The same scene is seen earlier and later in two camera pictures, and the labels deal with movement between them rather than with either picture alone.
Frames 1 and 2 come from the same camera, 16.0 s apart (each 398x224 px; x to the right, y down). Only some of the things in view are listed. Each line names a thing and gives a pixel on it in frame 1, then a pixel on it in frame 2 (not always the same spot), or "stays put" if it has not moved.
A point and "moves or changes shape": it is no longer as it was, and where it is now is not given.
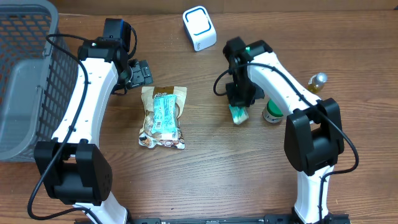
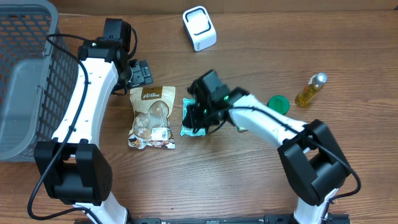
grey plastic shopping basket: [38, 78] stays put
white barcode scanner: [199, 28] stays put
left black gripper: [143, 75] stays put
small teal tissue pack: [239, 114] moves or changes shape
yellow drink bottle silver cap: [316, 83] stays put
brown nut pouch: [162, 107] moves or changes shape
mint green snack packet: [165, 116] -> [189, 131]
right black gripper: [240, 97] -> [193, 115]
